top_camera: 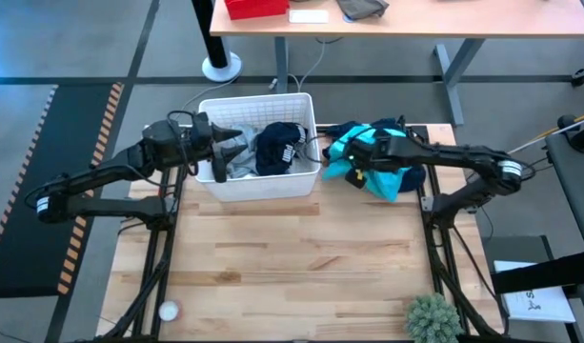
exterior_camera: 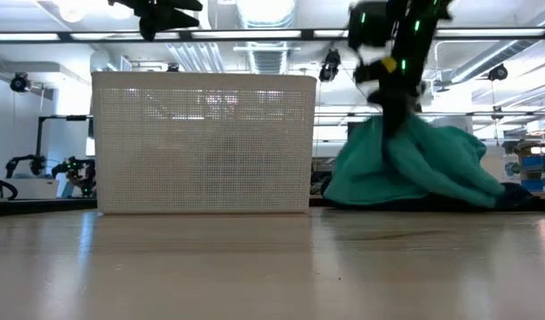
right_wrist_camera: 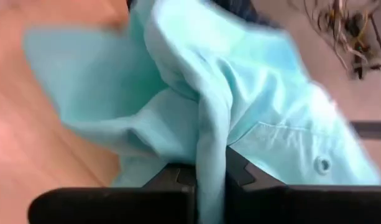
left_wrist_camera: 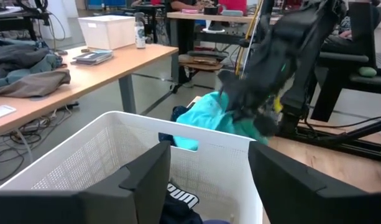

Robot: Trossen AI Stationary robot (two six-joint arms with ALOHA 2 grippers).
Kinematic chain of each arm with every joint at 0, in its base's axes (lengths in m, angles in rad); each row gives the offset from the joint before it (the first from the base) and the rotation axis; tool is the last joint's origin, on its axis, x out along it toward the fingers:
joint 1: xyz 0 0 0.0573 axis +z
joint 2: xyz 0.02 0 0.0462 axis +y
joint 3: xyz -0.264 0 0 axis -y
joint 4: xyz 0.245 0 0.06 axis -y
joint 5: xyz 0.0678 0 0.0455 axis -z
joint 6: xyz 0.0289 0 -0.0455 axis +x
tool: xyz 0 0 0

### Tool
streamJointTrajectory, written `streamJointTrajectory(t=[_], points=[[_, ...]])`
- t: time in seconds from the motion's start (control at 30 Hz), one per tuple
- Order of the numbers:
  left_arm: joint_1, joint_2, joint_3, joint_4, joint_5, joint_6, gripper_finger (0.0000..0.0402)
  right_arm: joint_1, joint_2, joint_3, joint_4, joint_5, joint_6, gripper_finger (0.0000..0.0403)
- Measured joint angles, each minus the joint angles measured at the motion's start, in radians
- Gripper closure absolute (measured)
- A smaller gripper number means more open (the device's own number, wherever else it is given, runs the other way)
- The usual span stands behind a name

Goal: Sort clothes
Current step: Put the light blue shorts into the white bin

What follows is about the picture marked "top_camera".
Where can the black Puma garment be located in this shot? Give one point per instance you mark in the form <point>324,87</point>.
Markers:
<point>277,147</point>

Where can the red plastic box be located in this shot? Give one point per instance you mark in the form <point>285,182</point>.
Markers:
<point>255,8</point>

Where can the dark grey cloth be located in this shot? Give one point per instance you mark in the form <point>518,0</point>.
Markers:
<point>363,8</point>

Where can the teal shirt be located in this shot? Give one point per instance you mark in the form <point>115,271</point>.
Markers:
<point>382,183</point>

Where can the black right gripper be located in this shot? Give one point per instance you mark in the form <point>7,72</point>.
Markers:
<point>368,155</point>

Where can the white printed paper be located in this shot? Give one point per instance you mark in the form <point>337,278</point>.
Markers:
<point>534,300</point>

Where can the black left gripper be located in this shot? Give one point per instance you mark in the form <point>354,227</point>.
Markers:
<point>201,140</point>

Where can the black orange-striped floor mat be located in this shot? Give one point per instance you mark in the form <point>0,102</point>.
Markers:
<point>44,190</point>

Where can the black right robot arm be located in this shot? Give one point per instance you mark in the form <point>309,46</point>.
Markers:
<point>463,155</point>

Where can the dark navy garment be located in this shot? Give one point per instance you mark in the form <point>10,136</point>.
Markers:
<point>415,178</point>

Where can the small red patterned cup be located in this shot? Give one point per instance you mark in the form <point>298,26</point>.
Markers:
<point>168,310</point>

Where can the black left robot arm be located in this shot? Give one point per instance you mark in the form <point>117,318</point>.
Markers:
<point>106,171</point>

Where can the white perforated plastic laundry basket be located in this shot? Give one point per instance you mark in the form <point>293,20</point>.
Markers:
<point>253,188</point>

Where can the wooden office desk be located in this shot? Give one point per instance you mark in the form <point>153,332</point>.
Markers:
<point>415,26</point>

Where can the green artificial plant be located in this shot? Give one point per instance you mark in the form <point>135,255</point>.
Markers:
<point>432,319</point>

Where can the black equipment cart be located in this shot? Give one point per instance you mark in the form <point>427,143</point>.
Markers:
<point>577,190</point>

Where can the black pole white base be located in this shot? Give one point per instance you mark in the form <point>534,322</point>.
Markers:
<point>215,47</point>

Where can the grey hoodie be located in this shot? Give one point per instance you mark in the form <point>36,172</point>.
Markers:
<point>241,152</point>

